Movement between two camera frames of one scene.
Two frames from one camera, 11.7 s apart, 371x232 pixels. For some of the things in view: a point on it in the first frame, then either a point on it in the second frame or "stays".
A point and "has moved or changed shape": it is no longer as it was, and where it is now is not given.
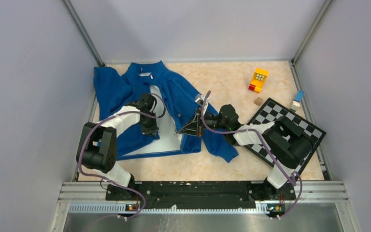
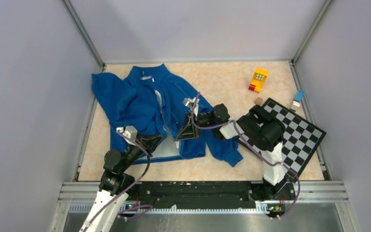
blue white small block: [298, 96] stays
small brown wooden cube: [258, 101] stays
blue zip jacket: [177, 98] has moved or changed shape
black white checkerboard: [273, 110] stays
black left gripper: [150, 130] to [151, 143]
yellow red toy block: [258, 79] stays
